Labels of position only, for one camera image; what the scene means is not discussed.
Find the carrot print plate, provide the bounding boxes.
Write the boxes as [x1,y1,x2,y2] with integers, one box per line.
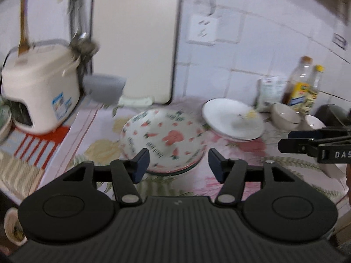
[118,108,208,174]

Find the white plate with sun print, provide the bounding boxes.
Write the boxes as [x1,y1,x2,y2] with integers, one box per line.
[201,98,266,142]

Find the white cutting board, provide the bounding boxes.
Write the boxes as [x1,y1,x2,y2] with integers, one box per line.
[89,0,184,105]

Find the floral tablecloth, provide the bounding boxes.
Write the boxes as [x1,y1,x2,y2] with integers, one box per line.
[0,97,351,225]

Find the green-rimmed plate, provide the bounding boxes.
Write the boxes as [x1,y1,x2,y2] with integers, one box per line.
[147,162,199,176]

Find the striped cloth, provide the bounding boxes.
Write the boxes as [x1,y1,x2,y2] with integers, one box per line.
[0,124,72,198]

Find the white salt bag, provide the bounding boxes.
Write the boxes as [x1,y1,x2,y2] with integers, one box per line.
[256,75,288,113]

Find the oil bottle with orange cap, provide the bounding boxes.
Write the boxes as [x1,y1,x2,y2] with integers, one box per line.
[282,55,313,108]

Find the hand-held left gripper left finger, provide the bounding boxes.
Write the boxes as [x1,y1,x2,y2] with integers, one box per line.
[63,148,150,207]

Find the small white cup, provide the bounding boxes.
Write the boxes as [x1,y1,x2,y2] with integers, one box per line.
[4,207,28,247]

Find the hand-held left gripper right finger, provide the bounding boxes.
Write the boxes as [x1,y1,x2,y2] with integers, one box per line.
[208,148,295,206]

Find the hanging metal spoons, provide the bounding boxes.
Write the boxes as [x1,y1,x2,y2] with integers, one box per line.
[64,0,100,78]

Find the white rice cooker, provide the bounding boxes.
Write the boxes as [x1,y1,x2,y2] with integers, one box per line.
[1,39,83,135]

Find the grey cable conduit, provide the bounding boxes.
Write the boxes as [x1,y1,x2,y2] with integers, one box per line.
[189,0,218,17]

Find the vinegar bottle with yellow cap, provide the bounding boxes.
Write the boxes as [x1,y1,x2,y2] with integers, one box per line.
[300,65,324,116]

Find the blue-bordered wall sticker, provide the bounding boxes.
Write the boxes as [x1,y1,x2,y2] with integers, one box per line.
[331,32,348,51]

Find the green bowl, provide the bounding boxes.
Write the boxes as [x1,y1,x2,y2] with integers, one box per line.
[0,105,13,145]

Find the white bowl with dark rim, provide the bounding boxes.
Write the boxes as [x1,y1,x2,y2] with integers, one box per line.
[304,114,327,131]
[271,103,301,131]

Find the white cutting board stand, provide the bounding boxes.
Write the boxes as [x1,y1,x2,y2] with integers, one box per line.
[118,95,154,108]

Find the white wall socket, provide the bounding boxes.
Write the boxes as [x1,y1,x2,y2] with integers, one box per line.
[187,14,220,46]

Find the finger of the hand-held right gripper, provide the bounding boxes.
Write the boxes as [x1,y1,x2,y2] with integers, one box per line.
[278,137,322,156]
[288,127,351,141]

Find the ladle with wooden handle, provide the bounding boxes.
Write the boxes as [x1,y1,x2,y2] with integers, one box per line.
[17,0,33,59]

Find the black pot with lid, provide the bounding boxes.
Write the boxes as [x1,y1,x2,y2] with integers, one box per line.
[313,103,351,130]

